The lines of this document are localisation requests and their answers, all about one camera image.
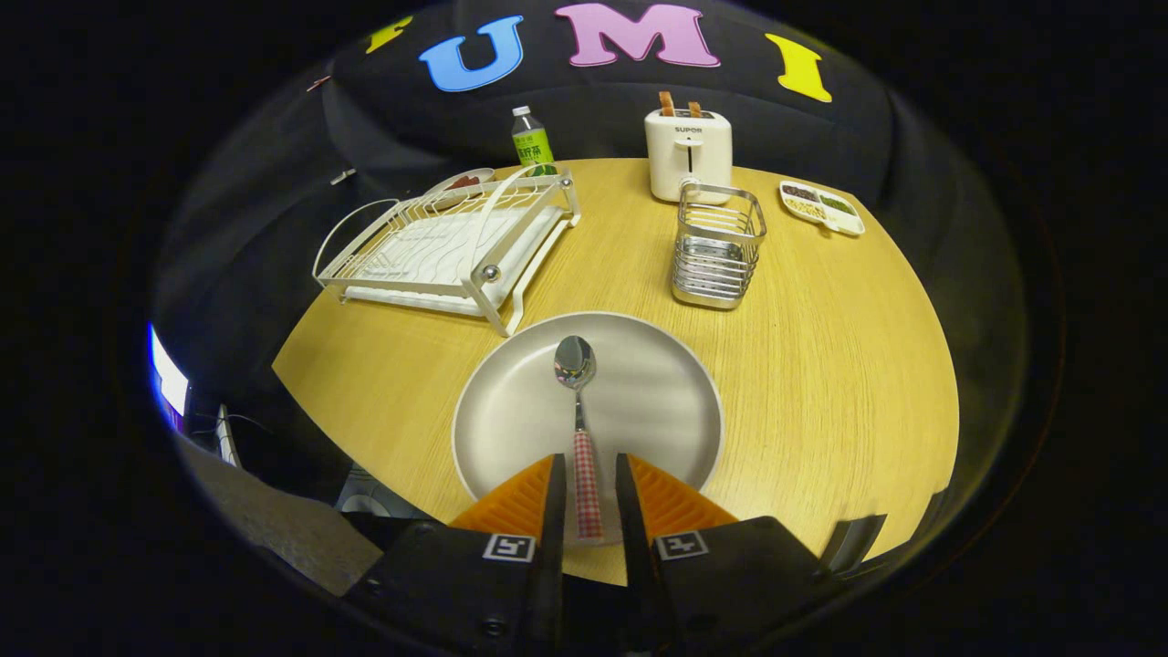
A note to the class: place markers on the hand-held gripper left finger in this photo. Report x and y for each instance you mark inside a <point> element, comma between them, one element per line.
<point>557,547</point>

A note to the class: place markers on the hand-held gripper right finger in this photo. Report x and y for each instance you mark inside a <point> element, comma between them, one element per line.
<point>631,547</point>

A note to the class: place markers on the beige round plate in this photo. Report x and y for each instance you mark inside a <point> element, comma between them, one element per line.
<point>648,401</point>

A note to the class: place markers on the small plate with red meat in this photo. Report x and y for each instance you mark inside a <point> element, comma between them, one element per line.
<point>464,182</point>

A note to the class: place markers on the white divided bean tray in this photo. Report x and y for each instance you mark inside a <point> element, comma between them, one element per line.
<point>821,208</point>

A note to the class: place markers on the cream toaster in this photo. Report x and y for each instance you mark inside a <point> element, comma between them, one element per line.
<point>689,160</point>

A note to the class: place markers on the green label drink bottle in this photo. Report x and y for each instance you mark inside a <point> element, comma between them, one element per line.
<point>532,146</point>

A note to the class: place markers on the bright computer monitor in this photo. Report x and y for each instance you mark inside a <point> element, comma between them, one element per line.
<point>169,379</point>

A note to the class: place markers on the silver clip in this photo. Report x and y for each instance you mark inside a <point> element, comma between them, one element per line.
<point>343,176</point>

